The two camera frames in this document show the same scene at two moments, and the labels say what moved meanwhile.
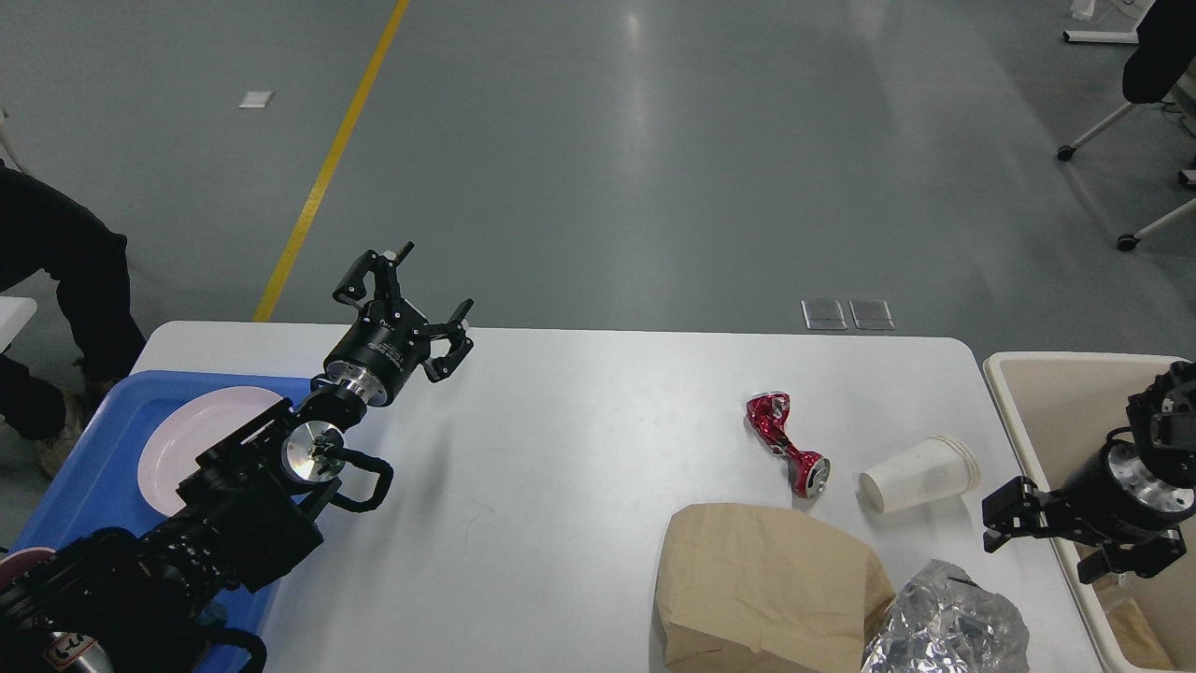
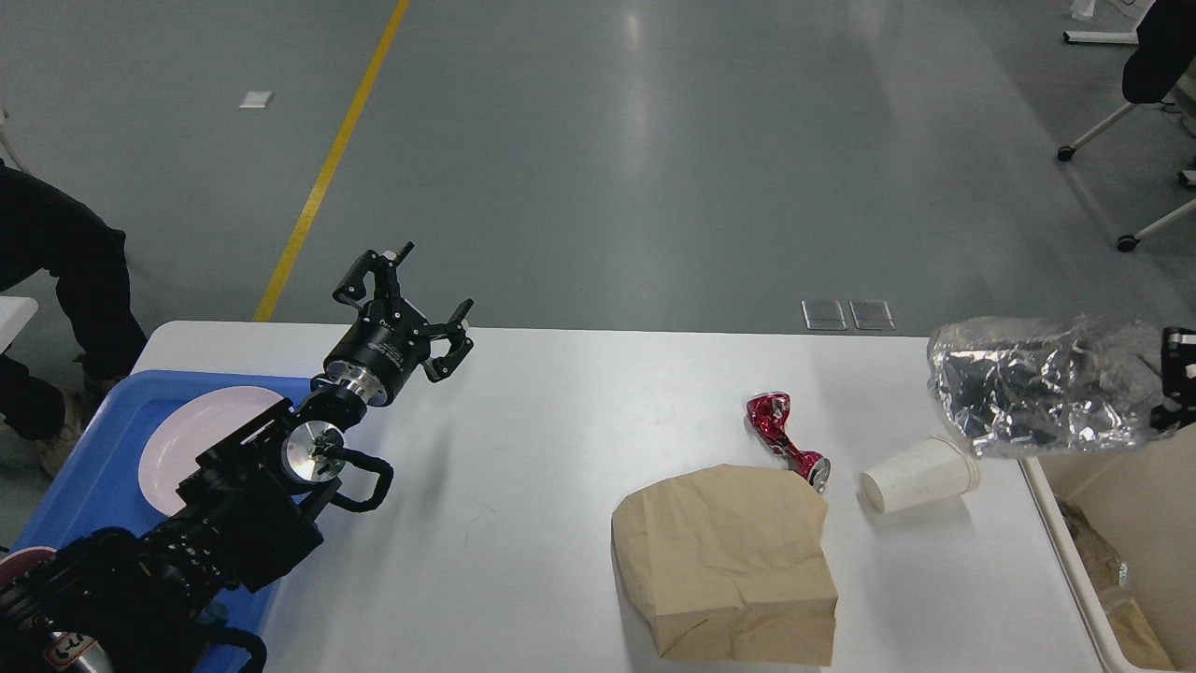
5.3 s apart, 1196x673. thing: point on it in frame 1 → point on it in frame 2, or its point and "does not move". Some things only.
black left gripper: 381,349 does not move
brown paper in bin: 1138,644 does not move
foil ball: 943,622 → 1050,385
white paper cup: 937,469 does not move
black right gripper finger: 1010,511 → 1178,373
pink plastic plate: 189,425 does not move
